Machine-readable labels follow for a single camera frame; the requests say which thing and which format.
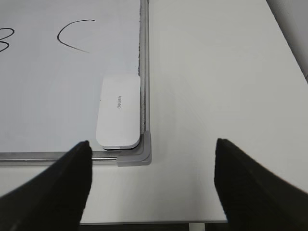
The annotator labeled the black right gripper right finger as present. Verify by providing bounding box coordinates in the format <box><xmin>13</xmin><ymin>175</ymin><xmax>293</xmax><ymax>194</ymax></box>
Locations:
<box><xmin>214</xmin><ymin>138</ymin><xmax>308</xmax><ymax>231</ymax></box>

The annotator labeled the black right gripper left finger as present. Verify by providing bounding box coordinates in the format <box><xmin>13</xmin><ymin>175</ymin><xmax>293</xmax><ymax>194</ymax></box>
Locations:
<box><xmin>0</xmin><ymin>141</ymin><xmax>92</xmax><ymax>231</ymax></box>

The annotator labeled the white whiteboard eraser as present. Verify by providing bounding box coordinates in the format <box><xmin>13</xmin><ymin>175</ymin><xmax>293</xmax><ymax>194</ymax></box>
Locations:
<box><xmin>96</xmin><ymin>75</ymin><xmax>141</xmax><ymax>150</ymax></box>

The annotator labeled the white magnetic whiteboard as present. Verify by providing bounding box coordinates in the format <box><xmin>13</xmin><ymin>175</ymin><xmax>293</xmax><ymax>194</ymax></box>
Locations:
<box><xmin>0</xmin><ymin>0</ymin><xmax>152</xmax><ymax>167</ymax></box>

